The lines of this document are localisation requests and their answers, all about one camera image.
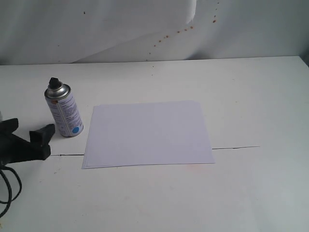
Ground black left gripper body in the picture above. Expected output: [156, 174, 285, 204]
[0, 132, 51, 166]

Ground white spray can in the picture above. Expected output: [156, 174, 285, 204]
[44, 77, 84, 137]

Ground white backdrop paper sheet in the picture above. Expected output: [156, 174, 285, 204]
[74, 0, 197, 62]

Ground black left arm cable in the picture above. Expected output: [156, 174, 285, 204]
[0, 164, 24, 216]

